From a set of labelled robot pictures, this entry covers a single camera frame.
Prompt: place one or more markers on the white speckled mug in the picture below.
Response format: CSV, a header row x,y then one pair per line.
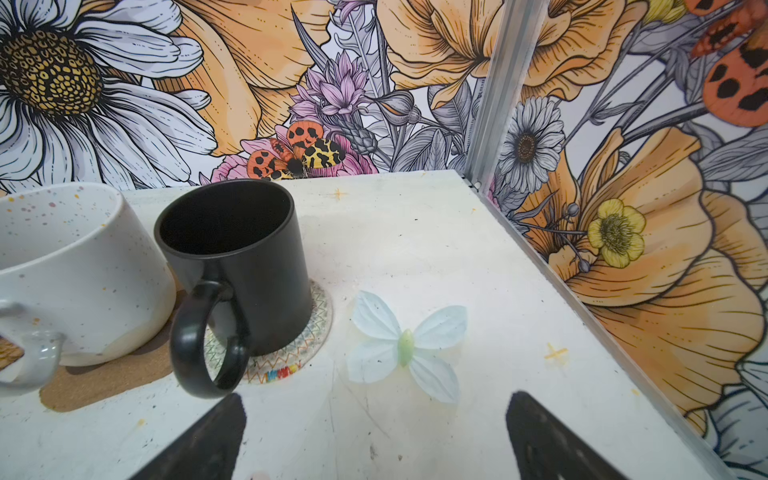
x,y
82,281

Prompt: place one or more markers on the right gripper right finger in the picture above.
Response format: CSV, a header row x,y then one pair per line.
x,y
545,448

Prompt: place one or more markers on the brown paw shaped coaster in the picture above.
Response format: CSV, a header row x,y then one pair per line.
x,y
73,388

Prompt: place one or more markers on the black mug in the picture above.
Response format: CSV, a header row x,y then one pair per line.
x,y
236,249

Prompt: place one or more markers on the beige woven small coaster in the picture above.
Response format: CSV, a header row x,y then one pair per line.
x,y
290,359

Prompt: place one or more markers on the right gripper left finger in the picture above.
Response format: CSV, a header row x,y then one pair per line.
x,y
207,450

